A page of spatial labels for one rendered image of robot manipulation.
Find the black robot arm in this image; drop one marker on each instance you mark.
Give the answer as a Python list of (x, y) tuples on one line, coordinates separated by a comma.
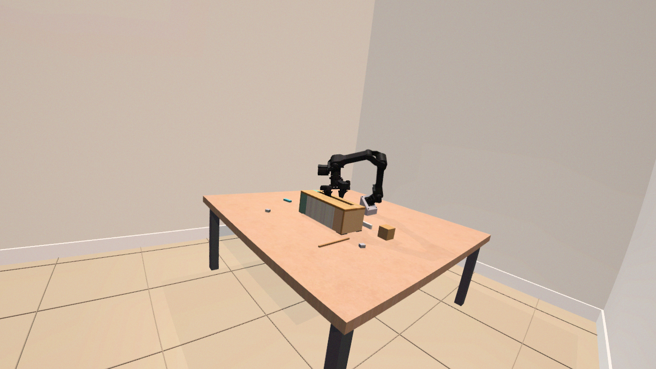
[(338, 161)]

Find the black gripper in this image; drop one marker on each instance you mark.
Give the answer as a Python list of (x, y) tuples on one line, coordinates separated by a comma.
[(327, 189)]

